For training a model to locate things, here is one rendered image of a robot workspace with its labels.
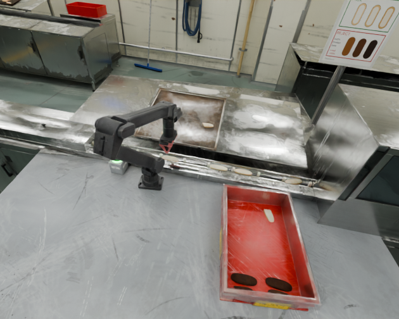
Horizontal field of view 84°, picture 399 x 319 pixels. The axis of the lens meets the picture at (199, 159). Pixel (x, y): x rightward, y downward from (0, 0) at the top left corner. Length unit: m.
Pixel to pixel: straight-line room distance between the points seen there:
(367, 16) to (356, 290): 1.41
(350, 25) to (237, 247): 1.40
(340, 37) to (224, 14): 3.17
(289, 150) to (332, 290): 0.74
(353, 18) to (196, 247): 1.52
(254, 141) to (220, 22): 3.53
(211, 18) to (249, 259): 4.25
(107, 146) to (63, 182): 0.59
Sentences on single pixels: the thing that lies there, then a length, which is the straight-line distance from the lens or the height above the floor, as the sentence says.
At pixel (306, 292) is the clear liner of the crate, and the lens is 0.98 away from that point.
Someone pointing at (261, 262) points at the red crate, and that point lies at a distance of 1.02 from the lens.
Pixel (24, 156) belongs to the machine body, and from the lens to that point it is 1.75.
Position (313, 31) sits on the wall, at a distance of 4.82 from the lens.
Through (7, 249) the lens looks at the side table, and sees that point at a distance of 1.19.
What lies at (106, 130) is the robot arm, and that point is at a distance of 0.77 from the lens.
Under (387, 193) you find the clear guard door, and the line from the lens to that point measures 1.14.
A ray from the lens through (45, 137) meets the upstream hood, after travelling 1.49.
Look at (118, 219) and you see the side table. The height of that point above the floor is 0.82.
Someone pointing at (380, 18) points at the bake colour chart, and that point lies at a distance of 1.79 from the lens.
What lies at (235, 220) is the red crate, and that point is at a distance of 1.08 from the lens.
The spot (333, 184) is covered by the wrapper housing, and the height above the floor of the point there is 1.02.
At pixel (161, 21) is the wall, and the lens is 4.94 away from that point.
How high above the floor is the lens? 1.71
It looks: 42 degrees down
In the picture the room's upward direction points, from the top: 6 degrees clockwise
